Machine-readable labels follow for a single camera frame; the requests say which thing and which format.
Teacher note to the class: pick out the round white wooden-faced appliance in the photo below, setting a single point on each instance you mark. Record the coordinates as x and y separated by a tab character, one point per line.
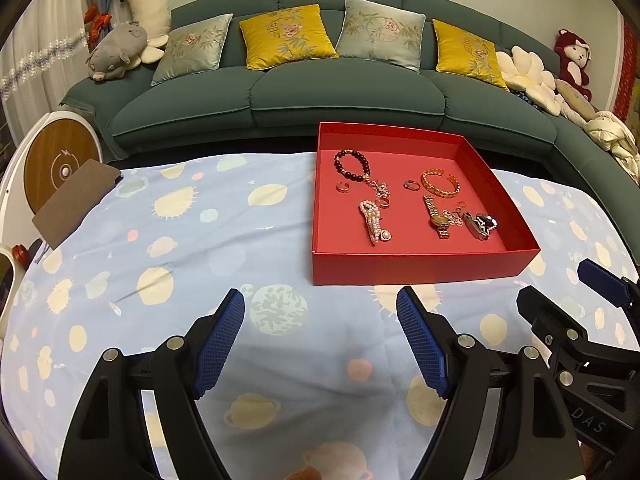
60	155

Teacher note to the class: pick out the dark green sofa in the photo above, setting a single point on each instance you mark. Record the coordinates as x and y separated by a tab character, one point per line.
200	100

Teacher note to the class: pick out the blue dotted cushion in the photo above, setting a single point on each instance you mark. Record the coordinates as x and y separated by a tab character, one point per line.
532	100

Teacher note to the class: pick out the small red knob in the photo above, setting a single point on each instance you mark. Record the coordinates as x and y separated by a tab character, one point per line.
20	252

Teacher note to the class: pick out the red wall hanging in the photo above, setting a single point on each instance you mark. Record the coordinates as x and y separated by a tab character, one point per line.
630	60

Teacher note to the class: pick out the grey-green embroidered cushion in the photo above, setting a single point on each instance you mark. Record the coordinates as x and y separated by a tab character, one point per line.
380	32
192	47

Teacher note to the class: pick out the red monkey plush toy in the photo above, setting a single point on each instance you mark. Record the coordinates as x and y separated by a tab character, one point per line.
572	67

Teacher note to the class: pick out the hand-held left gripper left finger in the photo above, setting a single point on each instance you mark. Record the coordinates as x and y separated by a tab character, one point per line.
220	340

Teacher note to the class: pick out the brown cardboard box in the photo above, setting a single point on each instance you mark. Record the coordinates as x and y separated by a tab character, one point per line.
75	200

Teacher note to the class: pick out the gold hoop earring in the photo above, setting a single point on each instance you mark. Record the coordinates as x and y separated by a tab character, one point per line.
381	203
338	187

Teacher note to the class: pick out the silver hoop earring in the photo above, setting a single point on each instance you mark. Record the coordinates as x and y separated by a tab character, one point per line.
407	185

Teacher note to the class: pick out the grey pig plush toy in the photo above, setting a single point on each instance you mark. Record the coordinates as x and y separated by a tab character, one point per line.
120	45

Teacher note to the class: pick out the white sheer curtain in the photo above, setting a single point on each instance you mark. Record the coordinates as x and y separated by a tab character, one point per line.
30	80

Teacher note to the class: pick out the beige plush cushion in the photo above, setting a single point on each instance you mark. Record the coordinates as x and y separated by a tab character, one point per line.
575	97

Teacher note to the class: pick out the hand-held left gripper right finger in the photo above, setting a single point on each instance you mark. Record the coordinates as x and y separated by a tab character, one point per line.
420	340

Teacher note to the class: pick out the long white plush toy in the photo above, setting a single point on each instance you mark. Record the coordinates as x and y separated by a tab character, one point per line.
145	5

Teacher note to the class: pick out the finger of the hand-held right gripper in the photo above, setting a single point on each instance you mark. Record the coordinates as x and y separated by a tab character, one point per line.
600	275
545	315

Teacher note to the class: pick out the red curtain bow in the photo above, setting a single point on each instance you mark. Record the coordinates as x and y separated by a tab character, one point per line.
97	17

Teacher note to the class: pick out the gold wrist watch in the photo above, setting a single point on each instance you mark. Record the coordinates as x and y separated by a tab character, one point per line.
434	212

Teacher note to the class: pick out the yellow embroidered cushion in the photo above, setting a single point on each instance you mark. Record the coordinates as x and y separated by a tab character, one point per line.
285	35
465	55

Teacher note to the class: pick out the gold bangle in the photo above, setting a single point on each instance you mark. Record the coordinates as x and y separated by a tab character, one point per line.
429	186

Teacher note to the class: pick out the white flower cushion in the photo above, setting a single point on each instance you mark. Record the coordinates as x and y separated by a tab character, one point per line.
525	72

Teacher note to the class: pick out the light blue planet print blanket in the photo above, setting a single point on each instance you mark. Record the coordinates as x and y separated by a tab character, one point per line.
200	240

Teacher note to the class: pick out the red cardboard tray box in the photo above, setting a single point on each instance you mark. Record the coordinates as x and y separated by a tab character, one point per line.
400	267

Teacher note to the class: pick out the cream crumpled blanket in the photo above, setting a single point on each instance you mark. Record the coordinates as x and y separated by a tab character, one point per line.
615	135

